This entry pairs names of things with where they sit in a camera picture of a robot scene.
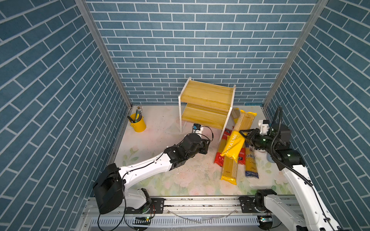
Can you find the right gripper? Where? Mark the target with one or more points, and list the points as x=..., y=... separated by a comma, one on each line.
x=251, y=136

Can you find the blue spaghetti package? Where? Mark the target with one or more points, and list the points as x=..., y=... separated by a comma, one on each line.
x=250, y=163

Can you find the blue oval sponge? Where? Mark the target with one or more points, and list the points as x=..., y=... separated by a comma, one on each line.
x=269, y=158

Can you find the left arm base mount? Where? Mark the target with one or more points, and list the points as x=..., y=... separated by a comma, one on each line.
x=140, y=202

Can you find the yellow Pastatime pasta package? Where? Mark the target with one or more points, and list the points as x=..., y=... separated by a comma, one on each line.
x=235, y=141

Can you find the red spaghetti package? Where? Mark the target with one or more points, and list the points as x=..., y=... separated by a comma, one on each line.
x=219, y=160
x=242, y=155

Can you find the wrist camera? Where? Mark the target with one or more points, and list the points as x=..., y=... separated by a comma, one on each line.
x=196, y=128
x=264, y=126

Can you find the pens in cup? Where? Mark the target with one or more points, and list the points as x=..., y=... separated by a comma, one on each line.
x=137, y=116

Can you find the white wooden two-tier shelf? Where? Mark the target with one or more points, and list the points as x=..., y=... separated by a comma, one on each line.
x=206, y=104

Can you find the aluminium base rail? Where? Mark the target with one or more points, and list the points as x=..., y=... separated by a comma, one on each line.
x=186, y=213

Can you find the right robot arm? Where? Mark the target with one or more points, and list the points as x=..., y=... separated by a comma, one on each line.
x=316, y=216

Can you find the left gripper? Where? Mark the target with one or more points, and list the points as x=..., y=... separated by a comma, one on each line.
x=204, y=147

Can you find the yellow pen cup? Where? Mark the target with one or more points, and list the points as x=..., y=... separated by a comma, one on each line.
x=138, y=126

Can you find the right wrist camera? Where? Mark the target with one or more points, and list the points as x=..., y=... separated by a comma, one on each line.
x=264, y=126

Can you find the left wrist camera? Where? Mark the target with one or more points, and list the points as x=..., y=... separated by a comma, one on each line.
x=196, y=128

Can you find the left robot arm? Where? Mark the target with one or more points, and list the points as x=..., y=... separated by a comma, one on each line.
x=113, y=185

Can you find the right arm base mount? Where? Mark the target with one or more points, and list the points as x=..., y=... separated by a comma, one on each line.
x=255, y=204

